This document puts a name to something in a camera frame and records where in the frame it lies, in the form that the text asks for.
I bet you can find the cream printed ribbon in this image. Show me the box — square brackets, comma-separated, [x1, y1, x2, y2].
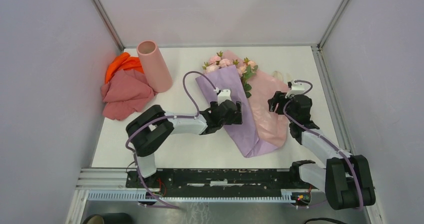
[271, 71, 294, 84]

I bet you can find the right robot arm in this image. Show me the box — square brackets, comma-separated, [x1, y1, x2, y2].
[268, 91, 376, 210]

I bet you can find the pink wrapping paper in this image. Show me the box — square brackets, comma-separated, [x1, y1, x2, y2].
[222, 50, 289, 157]

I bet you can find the pink cylindrical vase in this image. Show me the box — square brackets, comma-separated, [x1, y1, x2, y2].
[136, 40, 173, 93]

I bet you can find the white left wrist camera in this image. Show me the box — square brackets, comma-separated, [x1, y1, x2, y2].
[214, 87, 232, 106]

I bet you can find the black round object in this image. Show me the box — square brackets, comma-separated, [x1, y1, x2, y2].
[82, 212, 134, 224]

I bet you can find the purple paper flower bouquet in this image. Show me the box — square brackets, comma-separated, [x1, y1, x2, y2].
[195, 64, 259, 158]

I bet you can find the black floor cable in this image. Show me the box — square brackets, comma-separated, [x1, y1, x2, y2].
[303, 217, 349, 224]

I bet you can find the white slotted cable duct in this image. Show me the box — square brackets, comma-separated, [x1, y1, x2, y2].
[86, 189, 311, 204]

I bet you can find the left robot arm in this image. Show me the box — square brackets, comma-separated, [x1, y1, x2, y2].
[125, 99, 243, 188]

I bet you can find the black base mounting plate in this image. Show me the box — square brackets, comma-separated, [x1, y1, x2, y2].
[143, 168, 318, 198]

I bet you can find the orange cloth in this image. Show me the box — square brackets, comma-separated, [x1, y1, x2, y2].
[104, 52, 144, 84]

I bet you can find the pink cloth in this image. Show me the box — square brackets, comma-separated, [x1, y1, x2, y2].
[100, 70, 156, 121]

